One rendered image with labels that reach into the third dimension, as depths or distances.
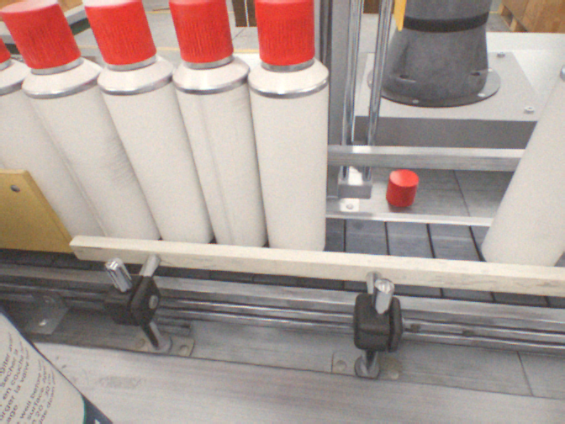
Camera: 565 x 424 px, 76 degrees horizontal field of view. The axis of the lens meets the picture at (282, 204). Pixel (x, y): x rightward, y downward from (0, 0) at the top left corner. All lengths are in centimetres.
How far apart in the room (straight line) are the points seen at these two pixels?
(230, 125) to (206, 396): 18
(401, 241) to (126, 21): 27
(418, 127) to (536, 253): 26
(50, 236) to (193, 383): 18
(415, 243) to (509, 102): 29
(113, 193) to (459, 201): 38
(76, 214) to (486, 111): 48
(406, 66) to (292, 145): 36
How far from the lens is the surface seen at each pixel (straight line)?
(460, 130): 53
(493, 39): 104
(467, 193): 50
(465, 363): 35
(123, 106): 26
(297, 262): 28
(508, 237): 32
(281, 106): 22
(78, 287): 38
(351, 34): 31
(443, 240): 36
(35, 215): 35
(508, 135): 55
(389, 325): 25
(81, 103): 28
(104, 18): 25
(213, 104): 24
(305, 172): 25
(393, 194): 45
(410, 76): 56
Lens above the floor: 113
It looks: 42 degrees down
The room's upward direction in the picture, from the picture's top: 5 degrees counter-clockwise
